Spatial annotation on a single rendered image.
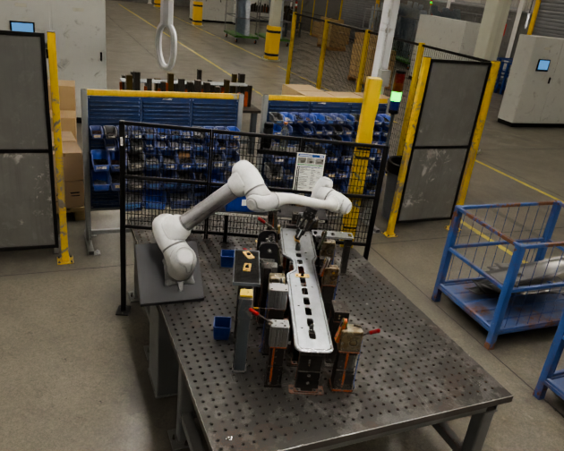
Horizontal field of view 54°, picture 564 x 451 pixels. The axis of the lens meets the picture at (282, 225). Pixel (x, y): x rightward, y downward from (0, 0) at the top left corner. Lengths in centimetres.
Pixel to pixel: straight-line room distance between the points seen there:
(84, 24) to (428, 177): 587
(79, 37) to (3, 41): 491
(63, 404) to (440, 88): 460
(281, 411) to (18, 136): 324
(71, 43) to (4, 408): 681
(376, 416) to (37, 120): 350
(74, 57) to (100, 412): 692
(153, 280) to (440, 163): 403
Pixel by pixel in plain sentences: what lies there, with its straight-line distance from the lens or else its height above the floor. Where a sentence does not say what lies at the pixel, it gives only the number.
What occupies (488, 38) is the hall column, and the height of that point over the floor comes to 202.
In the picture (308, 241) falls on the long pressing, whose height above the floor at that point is 100.
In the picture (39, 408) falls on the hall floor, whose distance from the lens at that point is 389.
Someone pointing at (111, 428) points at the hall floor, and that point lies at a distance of 369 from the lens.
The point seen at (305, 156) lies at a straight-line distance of 403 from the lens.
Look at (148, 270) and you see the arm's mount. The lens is 350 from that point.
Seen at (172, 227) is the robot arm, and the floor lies 116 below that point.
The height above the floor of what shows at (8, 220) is 43.
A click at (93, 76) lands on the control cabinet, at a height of 78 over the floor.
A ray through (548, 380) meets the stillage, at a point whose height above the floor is 19.
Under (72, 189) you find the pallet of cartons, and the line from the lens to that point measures 613.
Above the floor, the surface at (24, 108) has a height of 140.
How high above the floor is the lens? 256
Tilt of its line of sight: 24 degrees down
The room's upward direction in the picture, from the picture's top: 7 degrees clockwise
